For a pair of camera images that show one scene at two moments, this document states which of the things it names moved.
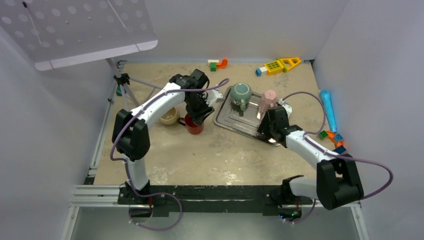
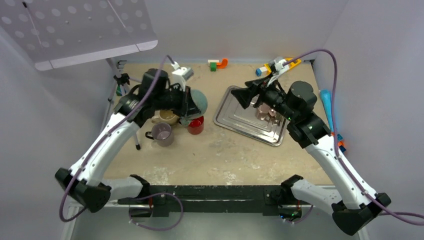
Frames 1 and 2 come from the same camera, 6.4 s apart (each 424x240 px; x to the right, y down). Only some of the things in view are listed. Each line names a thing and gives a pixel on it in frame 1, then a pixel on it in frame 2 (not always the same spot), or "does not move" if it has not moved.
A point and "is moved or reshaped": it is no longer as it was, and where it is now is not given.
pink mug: (268, 100) is moved or reshaped
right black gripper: (263, 127) -> (245, 95)
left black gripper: (197, 117) -> (187, 106)
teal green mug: (240, 93) is moved or reshaped
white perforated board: (54, 33) does not move
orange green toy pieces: (215, 63) does not move
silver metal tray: (229, 115) does not move
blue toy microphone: (325, 94) does not move
